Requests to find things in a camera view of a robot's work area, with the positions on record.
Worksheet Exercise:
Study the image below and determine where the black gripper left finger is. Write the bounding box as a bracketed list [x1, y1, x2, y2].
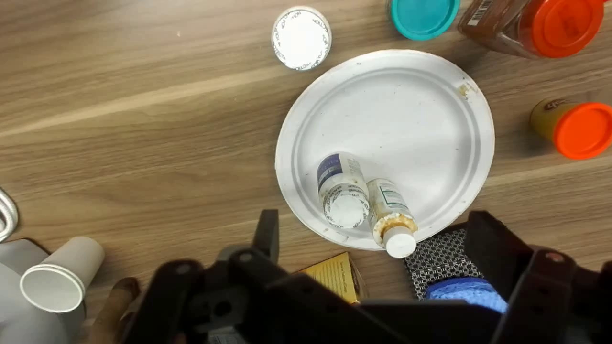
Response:
[121, 208, 303, 344]

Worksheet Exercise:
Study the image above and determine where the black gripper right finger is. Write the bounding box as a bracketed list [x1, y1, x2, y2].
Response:
[464, 208, 612, 344]

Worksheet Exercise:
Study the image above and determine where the white bottle yellow label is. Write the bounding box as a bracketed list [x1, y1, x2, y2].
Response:
[366, 176, 422, 260]

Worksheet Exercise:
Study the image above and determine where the white bottle blue label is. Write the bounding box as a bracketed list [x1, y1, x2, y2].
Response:
[271, 6, 336, 73]
[316, 151, 374, 231]

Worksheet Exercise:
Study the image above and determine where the brown spice bottle orange cap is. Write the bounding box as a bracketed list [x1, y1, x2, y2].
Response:
[456, 0, 609, 61]

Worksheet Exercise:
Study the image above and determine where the small tub teal lid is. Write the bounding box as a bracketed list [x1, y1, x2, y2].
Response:
[389, 0, 464, 44]

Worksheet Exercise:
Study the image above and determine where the white round plate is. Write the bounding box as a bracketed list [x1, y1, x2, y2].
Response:
[274, 48, 498, 252]

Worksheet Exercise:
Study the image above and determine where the brown moose plush toy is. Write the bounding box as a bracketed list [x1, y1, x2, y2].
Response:
[89, 275, 142, 344]

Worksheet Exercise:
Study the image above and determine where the blue folded cloth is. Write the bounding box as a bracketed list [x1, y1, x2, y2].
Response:
[424, 275, 512, 315]

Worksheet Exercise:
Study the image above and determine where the white paper cup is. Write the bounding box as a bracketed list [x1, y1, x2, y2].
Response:
[18, 235, 108, 315]

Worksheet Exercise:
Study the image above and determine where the yellow tub orange lid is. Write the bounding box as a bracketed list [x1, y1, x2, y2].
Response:
[531, 98, 612, 161]

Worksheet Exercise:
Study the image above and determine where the white cord bundle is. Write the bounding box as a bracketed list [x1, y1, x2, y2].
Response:
[0, 187, 22, 245]

